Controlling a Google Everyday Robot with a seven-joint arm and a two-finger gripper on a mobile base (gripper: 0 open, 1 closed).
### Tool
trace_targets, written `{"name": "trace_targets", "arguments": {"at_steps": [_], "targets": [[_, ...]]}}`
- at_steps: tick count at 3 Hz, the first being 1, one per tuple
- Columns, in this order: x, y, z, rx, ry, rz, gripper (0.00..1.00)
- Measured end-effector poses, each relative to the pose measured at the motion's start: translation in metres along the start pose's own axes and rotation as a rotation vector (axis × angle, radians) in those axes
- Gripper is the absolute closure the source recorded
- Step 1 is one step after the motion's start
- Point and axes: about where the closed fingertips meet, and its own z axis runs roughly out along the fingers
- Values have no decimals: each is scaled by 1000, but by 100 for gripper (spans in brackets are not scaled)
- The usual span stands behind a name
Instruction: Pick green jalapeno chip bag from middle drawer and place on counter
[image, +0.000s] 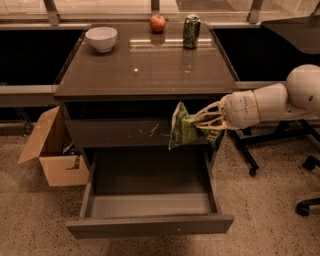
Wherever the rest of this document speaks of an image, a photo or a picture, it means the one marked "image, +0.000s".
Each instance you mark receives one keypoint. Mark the metal window railing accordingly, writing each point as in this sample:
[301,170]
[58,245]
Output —
[16,14]

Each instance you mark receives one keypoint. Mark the open middle drawer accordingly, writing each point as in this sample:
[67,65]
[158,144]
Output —
[150,191]

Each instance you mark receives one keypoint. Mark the black table stand legs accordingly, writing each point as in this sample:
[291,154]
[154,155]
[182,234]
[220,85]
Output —
[282,131]

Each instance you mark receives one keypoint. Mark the green soda can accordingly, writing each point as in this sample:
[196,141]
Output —
[191,31]

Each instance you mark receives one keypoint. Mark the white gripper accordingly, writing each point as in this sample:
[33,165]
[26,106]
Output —
[240,109]

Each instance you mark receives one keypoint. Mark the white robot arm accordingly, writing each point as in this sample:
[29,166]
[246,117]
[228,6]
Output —
[297,98]

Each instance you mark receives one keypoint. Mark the green jalapeno chip bag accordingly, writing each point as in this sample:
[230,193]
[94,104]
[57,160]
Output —
[184,132]

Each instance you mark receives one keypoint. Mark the red apple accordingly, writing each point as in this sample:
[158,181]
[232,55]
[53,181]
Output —
[157,23]

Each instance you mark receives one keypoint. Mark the white ceramic bowl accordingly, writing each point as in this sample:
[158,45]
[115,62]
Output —
[102,39]

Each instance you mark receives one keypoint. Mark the open cardboard box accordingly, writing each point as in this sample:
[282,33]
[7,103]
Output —
[46,143]

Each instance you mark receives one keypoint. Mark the grey drawer cabinet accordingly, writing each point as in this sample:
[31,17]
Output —
[143,77]

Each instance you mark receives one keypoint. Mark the items inside cardboard box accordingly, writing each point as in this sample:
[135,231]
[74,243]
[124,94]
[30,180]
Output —
[71,150]

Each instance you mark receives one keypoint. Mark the closed top drawer front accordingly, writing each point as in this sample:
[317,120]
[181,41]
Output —
[91,133]

